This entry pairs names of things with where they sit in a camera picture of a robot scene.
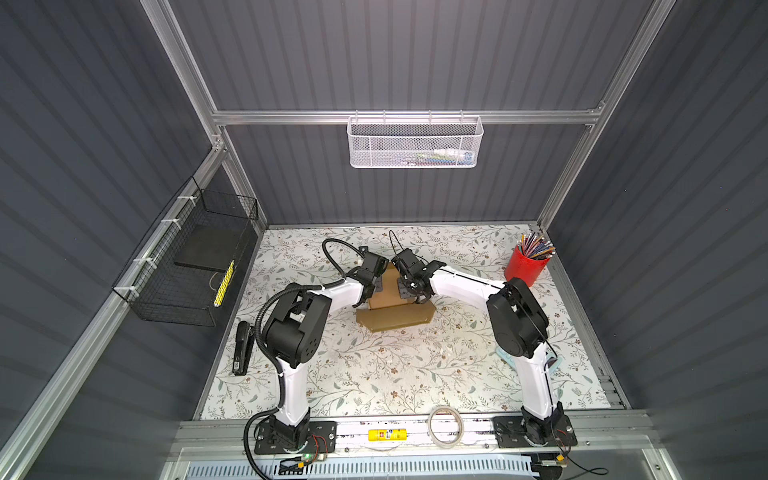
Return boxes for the brown cardboard box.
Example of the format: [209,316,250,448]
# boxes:
[356,264,436,332]

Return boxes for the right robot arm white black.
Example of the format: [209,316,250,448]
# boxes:
[392,249,562,422]

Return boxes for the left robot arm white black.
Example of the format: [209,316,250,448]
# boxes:
[256,247,389,428]

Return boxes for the red metal pencil cup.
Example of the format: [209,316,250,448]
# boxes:
[504,245,553,287]

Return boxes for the markers in white basket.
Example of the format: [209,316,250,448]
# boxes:
[401,148,476,168]

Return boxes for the bundle of coloured pencils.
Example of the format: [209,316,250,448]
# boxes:
[516,232,556,260]

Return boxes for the teal calculator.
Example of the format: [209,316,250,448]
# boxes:
[495,347,562,374]

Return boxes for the black stapler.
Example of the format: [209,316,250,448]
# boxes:
[232,320,255,376]

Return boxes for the yellow striped tool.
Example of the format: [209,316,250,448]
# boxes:
[213,261,235,308]

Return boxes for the black foam pad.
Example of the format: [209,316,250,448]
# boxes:
[174,224,240,273]

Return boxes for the yellow spirit level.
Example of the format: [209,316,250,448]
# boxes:
[367,429,408,442]

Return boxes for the clear tape roll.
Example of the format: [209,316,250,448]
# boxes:
[426,405,465,449]

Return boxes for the black corrugated cable hose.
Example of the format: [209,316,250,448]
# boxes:
[242,238,367,480]

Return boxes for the white wire mesh basket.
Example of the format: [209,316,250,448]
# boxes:
[346,115,484,169]

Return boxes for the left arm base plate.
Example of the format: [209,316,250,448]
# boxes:
[253,418,338,455]

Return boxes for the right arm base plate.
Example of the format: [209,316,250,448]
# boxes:
[491,401,578,448]

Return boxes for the black wire mesh basket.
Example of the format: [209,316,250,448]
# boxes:
[113,180,259,327]

